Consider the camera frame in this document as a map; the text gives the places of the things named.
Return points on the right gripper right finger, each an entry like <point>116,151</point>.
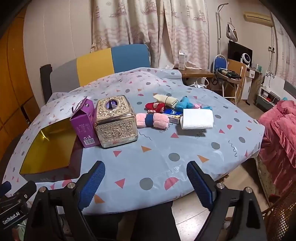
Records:
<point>203,185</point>

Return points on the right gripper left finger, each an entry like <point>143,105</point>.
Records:
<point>88,184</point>

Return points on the white paper towel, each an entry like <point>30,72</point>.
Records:
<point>197,119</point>

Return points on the blue tissue packet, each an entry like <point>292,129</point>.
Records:
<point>174,116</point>

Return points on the pink towel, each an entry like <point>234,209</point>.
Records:
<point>152,120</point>

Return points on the blue teddy bear pink dress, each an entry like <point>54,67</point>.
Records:
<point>184,103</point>

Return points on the beige cloth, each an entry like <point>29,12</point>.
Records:
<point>167,100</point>

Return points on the gold rectangular tray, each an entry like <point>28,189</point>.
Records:
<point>51,149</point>

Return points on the purple carton box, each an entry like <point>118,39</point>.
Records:
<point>82,120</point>

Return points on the ornate silver tissue box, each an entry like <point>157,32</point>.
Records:
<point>115,122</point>

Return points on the pink bedding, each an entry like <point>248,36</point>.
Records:
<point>277,150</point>

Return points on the patterned light blue tablecloth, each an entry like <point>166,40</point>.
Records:
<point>151,170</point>

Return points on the blue folding chair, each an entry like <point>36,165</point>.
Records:
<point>230,74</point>

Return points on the low white shelf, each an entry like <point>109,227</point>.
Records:
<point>266,100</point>

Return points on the wooden side desk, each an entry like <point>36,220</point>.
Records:
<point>196,77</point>

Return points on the grey yellow blue chair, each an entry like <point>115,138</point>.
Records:
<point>87,68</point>

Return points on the white carton on desk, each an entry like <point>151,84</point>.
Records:
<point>182,60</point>

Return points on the small white fan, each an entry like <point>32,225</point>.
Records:
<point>245,59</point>

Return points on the black monitor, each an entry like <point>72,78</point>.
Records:
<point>235,51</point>

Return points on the patterned cream curtain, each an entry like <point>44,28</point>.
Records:
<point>167,28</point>

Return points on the wall air conditioner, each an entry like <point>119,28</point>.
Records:
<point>258,18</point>

